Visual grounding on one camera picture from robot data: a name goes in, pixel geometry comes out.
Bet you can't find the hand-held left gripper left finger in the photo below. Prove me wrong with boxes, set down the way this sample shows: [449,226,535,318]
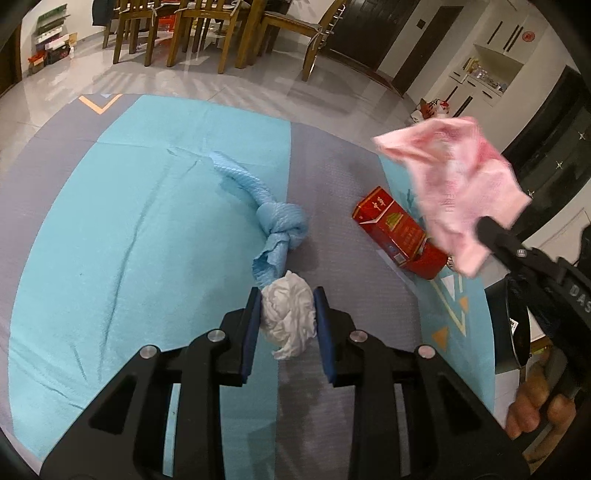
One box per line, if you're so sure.
[39,287,264,480]

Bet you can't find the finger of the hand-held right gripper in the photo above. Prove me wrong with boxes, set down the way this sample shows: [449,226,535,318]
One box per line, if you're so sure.
[475,216,561,283]

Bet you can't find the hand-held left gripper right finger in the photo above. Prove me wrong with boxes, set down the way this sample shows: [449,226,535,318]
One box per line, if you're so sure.
[313,286,532,480]

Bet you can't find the white tissue ball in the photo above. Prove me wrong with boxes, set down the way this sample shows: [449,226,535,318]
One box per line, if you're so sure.
[259,270,319,361]

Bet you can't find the pink plastic bag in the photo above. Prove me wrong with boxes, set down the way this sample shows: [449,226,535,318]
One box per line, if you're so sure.
[372,115,533,278]

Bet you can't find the red cigarette box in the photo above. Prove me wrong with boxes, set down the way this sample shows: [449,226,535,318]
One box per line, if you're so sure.
[352,186,447,281]

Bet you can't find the blue knotted cloth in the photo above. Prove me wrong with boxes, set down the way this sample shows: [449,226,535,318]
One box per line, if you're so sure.
[208,151,311,283]

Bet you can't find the person's right hand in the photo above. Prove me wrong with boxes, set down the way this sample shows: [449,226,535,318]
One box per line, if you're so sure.
[505,357,580,441]

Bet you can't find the black glass door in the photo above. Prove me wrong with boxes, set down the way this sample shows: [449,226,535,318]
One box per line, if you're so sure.
[501,67,591,245]

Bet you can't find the red gift bag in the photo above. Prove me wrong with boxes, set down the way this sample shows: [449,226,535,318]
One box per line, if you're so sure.
[411,98,453,123]

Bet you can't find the blue grey printed tablecloth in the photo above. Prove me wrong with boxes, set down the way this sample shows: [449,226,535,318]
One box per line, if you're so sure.
[0,92,514,480]

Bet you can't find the white hallway cabinet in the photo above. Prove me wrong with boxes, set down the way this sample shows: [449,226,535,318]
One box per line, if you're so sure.
[445,9,564,121]

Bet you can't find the dark narrow door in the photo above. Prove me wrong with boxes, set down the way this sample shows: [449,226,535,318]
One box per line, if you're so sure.
[392,4,465,100]

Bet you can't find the dark wooden door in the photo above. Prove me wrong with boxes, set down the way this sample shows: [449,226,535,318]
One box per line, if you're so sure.
[323,0,419,77]

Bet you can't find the wooden chair with cushion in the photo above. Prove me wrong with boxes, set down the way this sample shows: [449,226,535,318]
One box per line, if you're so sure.
[256,0,347,83]

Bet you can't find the wooden dining chairs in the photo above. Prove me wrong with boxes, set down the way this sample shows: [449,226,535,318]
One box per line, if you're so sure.
[152,0,269,66]

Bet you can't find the dark hanging jacket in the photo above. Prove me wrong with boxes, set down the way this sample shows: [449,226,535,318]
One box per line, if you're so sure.
[91,0,121,27]

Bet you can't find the wall shelf with items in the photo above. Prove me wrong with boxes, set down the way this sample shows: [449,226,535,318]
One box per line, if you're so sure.
[28,9,79,75]

